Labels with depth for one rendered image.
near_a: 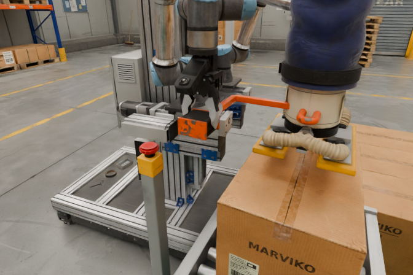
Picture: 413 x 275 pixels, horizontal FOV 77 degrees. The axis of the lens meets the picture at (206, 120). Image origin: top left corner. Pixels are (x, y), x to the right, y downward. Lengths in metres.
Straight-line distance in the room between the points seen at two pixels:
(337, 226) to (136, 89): 1.25
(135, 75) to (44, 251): 1.34
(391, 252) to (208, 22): 1.54
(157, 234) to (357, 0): 1.03
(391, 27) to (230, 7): 10.44
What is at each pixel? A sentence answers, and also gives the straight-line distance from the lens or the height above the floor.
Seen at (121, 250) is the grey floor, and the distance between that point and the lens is 2.03.
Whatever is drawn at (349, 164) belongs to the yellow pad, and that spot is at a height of 1.09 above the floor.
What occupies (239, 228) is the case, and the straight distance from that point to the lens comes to 0.86.
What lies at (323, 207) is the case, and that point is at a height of 0.95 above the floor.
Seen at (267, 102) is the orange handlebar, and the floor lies 1.20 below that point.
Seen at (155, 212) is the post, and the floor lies 0.77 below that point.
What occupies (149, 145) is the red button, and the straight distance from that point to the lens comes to 0.96.
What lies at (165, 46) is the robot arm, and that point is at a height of 1.34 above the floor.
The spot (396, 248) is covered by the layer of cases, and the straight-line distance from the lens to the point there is 1.79.
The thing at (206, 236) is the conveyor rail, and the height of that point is 0.59.
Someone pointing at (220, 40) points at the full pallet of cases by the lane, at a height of 0.58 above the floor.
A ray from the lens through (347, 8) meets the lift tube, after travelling 0.78.
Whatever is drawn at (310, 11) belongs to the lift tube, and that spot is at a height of 1.48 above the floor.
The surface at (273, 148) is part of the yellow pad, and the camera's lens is 0.84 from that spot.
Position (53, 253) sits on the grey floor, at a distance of 2.18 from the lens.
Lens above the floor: 1.49
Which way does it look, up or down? 23 degrees down
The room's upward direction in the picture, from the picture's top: straight up
